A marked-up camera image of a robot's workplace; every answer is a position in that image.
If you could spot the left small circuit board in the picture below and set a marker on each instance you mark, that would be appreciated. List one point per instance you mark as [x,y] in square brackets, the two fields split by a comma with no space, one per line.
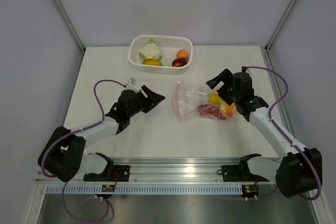
[108,188]

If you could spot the yellow fake fruit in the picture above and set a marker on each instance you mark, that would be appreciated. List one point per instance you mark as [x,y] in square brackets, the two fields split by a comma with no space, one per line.
[214,98]

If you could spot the clear zip top bag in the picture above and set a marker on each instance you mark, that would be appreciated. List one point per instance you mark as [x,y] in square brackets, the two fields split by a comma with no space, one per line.
[185,100]

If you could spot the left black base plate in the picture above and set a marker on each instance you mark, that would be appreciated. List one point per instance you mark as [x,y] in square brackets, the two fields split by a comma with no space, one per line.
[122,172]

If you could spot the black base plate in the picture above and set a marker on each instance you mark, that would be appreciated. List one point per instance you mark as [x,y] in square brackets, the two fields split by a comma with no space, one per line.
[122,172]
[232,173]

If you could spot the orange yellow fake peach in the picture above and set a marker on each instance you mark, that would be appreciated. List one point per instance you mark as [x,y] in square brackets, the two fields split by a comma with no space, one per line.
[227,110]

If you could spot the red fake fruit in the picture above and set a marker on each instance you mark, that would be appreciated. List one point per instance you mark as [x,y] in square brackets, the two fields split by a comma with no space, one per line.
[210,110]

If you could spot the aluminium frame post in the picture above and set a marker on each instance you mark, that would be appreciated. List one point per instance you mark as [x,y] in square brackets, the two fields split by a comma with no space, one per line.
[288,10]
[73,32]

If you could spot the orange red fake peach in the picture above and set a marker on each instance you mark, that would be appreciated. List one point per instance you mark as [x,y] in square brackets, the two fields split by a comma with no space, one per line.
[182,54]

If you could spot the right small circuit board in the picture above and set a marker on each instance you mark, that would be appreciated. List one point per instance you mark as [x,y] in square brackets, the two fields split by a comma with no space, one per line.
[250,190]

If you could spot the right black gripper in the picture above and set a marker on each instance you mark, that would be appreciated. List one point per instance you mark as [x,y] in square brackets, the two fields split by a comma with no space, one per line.
[226,76]

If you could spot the white slotted cable duct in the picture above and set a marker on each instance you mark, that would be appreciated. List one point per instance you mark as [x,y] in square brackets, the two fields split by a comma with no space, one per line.
[127,189]

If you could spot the white perforated plastic basket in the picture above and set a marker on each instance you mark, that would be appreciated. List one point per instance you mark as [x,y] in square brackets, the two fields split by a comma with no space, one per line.
[169,46]

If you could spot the aluminium mounting rail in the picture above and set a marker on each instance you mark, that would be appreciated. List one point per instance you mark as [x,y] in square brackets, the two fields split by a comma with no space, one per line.
[157,170]

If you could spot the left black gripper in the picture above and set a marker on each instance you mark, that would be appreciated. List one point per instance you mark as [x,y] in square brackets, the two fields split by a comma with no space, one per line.
[151,100]

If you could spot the small circuit board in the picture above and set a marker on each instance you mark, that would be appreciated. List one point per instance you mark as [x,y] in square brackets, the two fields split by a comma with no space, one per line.
[108,188]
[250,190]

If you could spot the white fake cauliflower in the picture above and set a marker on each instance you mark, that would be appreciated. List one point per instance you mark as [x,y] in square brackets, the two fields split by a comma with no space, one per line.
[150,51]

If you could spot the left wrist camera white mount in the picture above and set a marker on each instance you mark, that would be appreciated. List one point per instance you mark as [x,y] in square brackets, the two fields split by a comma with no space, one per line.
[131,85]

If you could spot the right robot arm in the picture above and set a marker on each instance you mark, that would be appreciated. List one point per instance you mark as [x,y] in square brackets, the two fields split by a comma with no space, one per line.
[300,171]

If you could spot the yellow green fake mango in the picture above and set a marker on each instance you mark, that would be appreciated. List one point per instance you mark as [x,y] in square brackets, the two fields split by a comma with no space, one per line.
[152,62]

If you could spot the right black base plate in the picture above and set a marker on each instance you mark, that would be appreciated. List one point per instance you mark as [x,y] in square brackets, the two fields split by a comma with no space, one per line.
[232,173]

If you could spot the dark purple fake fruit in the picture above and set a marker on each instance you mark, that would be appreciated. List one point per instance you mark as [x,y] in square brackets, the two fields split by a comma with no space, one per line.
[179,62]

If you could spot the left aluminium frame post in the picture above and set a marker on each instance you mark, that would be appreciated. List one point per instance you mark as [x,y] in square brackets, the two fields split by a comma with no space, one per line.
[73,32]

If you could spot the right aluminium frame post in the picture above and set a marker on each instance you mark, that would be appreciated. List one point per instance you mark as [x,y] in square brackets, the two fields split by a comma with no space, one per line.
[288,10]

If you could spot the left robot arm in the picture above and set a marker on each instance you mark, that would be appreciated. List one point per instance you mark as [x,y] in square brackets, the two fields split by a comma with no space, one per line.
[63,156]

